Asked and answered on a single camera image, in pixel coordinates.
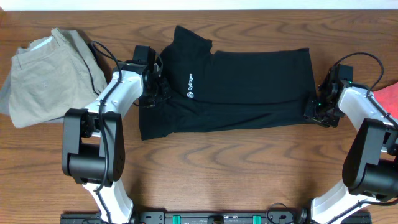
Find black t-shirt with logo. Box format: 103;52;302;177
139;26;316;140

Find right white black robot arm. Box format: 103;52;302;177
296;63;397;223

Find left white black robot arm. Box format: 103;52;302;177
60;41;168;223

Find red cloth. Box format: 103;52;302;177
374;83;398;119

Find folded beige khaki pants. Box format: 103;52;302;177
8;28;107;128

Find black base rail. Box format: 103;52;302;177
60;208;373;224

